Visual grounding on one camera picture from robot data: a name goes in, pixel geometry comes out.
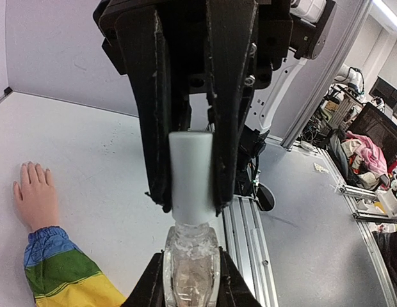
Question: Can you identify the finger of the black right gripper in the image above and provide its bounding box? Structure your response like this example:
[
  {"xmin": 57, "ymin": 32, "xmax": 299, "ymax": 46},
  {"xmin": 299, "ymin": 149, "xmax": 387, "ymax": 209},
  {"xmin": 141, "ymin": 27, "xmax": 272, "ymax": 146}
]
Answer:
[
  {"xmin": 206, "ymin": 1, "xmax": 258, "ymax": 214},
  {"xmin": 115, "ymin": 8, "xmax": 172, "ymax": 213}
]

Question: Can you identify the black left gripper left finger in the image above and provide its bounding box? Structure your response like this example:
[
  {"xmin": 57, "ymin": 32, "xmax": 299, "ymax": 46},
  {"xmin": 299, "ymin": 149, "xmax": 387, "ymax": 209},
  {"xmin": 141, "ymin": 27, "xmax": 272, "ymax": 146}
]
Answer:
[{"xmin": 121, "ymin": 253, "xmax": 165, "ymax": 307}]

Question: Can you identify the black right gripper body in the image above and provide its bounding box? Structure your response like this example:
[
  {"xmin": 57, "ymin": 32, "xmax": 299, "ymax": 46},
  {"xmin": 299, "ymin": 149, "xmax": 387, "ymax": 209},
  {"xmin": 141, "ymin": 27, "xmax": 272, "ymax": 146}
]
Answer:
[{"xmin": 93, "ymin": 1, "xmax": 293, "ymax": 95}]

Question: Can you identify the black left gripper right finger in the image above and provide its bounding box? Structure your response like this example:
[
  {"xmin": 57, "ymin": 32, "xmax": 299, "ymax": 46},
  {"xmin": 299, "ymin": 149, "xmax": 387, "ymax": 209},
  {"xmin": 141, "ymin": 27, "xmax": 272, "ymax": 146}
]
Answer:
[{"xmin": 216, "ymin": 248, "xmax": 261, "ymax": 307}]

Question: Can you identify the clear nail polish bottle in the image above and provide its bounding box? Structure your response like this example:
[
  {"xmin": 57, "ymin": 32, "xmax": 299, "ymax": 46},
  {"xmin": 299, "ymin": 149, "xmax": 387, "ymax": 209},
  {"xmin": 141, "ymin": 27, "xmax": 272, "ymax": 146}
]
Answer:
[{"xmin": 163, "ymin": 223, "xmax": 221, "ymax": 306}]

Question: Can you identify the white nail polish cap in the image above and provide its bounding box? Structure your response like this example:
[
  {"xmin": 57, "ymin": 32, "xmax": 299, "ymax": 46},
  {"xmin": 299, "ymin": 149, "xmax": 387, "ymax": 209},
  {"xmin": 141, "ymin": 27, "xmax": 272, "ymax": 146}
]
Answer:
[{"xmin": 169, "ymin": 131, "xmax": 216, "ymax": 226}]

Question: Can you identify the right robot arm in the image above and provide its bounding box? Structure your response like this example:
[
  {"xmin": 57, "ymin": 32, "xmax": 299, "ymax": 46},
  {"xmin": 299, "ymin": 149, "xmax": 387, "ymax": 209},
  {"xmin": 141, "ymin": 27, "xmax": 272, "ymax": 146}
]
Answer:
[{"xmin": 93, "ymin": 1, "xmax": 336, "ymax": 212}]

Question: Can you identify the rainbow striped jacket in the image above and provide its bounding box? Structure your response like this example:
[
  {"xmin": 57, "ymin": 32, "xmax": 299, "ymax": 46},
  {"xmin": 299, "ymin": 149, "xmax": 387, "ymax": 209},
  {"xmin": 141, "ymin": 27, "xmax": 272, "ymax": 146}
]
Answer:
[{"xmin": 24, "ymin": 226, "xmax": 126, "ymax": 306}]

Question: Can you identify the mannequin hand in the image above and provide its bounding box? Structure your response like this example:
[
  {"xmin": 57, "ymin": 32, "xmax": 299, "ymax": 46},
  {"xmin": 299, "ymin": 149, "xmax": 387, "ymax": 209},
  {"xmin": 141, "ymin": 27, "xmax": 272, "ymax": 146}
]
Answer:
[{"xmin": 13, "ymin": 162, "xmax": 60, "ymax": 232}]

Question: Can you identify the pink cloth pile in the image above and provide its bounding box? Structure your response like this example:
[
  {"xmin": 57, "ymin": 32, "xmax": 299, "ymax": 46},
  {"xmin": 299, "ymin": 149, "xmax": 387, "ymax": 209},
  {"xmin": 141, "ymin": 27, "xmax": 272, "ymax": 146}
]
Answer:
[{"xmin": 341, "ymin": 131, "xmax": 387, "ymax": 178}]

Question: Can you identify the aluminium front rail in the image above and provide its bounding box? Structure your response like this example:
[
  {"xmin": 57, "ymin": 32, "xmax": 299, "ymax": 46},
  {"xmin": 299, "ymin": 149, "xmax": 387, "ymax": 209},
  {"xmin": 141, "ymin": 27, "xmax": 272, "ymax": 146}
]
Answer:
[{"xmin": 223, "ymin": 196, "xmax": 279, "ymax": 307}]

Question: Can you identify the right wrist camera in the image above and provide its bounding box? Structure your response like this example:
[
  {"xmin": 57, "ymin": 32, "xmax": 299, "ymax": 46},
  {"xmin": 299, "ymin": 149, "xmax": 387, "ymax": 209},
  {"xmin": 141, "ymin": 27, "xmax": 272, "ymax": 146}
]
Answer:
[{"xmin": 290, "ymin": 0, "xmax": 326, "ymax": 18}]

